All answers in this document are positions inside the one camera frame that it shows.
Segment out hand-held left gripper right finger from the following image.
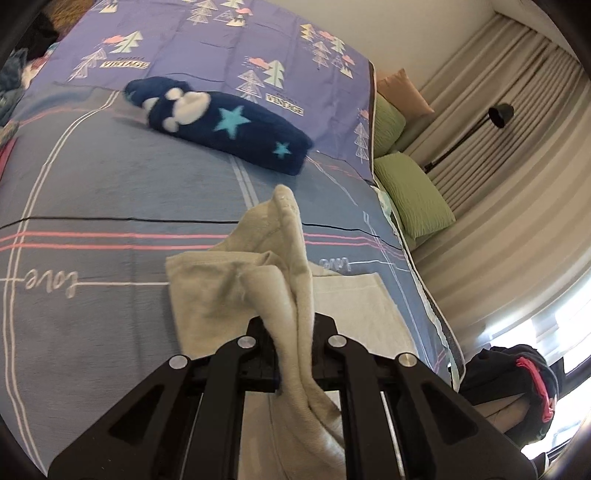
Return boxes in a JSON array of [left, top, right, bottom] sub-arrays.
[[308, 313, 539, 480]]

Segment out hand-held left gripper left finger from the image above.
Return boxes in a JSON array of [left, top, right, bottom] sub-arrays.
[[48, 316, 283, 480]]

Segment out beige small garment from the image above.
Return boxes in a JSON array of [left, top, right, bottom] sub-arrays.
[[165, 185, 434, 480]]

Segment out pile of dark clothes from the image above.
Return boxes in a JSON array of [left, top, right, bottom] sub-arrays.
[[0, 9, 61, 127]]

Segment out black bag with red trim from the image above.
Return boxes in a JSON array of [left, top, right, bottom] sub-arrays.
[[458, 344, 562, 449]]

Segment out green pillow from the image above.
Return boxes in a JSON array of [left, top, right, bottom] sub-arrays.
[[373, 152, 456, 239], [372, 95, 407, 158]]

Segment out grey-blue striped bed blanket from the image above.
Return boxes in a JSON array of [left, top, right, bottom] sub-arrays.
[[0, 83, 465, 472]]

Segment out beige curtain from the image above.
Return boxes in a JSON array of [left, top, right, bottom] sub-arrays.
[[401, 14, 591, 367]]

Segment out navy star-print folded blanket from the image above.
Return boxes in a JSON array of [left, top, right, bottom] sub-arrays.
[[124, 76, 315, 177]]

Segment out peach pillow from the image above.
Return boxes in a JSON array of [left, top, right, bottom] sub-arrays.
[[376, 68, 435, 117]]

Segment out black floor lamp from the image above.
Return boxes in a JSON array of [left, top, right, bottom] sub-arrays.
[[424, 103, 515, 174]]

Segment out purple tree-print bed sheet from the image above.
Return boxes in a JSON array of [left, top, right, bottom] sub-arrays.
[[28, 0, 377, 185]]

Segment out brown cushion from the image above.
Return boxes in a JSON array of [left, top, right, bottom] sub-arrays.
[[48, 0, 110, 21]]

